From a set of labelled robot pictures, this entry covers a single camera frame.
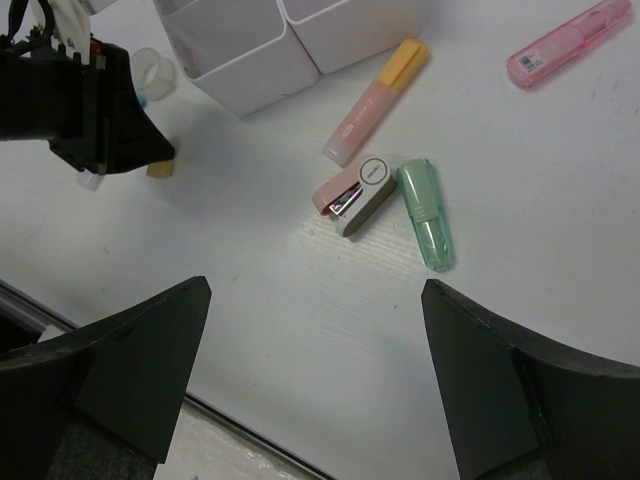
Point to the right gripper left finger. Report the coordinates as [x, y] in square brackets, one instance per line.
[102, 401]

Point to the pink eraser case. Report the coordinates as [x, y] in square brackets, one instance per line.
[537, 62]

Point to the pink orange highlighter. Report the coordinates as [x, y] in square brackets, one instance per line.
[373, 105]

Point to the pink mini stapler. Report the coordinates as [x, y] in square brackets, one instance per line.
[352, 196]

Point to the white divided container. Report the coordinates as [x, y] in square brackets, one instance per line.
[242, 53]
[337, 34]

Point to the left white divided container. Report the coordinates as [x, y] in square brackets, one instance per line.
[242, 53]

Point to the right white divided container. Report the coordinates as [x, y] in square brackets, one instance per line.
[337, 34]

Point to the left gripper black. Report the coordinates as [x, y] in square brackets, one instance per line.
[89, 114]

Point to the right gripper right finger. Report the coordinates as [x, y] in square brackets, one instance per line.
[520, 405]

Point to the clear tape dispenser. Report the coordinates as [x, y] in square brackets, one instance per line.
[153, 75]

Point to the tan eraser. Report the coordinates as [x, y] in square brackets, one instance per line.
[161, 170]

